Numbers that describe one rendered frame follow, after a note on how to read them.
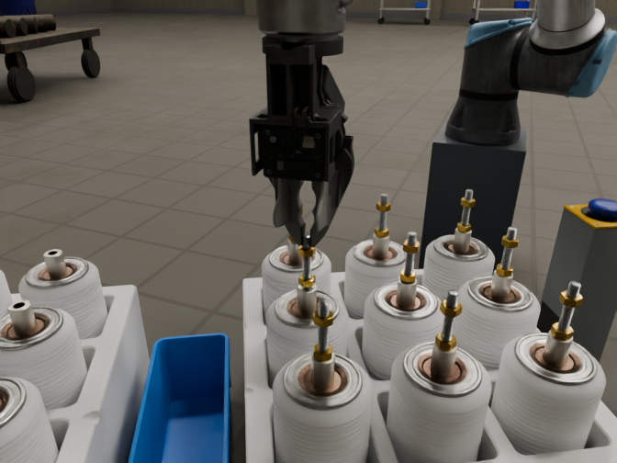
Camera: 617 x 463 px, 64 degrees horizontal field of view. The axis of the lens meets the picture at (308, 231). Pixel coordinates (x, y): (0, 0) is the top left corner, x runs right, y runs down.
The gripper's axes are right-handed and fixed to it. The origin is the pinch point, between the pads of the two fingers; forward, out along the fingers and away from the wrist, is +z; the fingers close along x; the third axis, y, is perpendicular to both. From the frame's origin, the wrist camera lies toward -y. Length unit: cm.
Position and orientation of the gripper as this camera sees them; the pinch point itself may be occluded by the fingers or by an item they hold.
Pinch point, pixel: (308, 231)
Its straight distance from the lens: 54.2
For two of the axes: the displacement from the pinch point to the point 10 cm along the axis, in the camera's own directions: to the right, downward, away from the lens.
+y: -2.4, 4.3, -8.7
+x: 9.7, 1.0, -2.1
